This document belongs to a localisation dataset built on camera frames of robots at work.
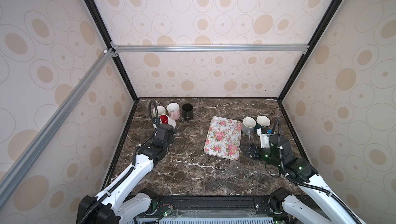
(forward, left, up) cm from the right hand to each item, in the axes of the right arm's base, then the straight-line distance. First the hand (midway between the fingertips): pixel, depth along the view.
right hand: (246, 146), depth 74 cm
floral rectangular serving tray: (+15, +8, -18) cm, 24 cm away
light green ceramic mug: (+31, +48, -9) cm, 58 cm away
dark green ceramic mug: (+21, -16, -9) cm, 28 cm away
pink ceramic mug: (+32, +40, -9) cm, 52 cm away
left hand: (+11, +39, 0) cm, 40 cm away
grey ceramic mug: (+23, -9, -14) cm, 29 cm away
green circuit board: (-24, +37, -16) cm, 47 cm away
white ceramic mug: (+14, +41, +5) cm, 43 cm away
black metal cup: (+33, +31, -11) cm, 47 cm away
